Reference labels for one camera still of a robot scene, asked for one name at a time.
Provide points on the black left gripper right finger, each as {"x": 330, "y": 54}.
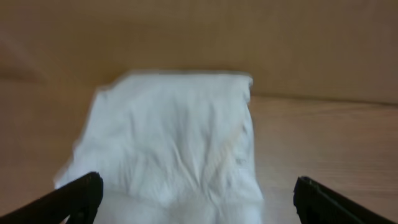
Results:
{"x": 317, "y": 204}

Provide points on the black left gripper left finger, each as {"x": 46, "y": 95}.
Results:
{"x": 76, "y": 202}

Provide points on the beige shorts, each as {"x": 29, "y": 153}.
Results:
{"x": 171, "y": 148}

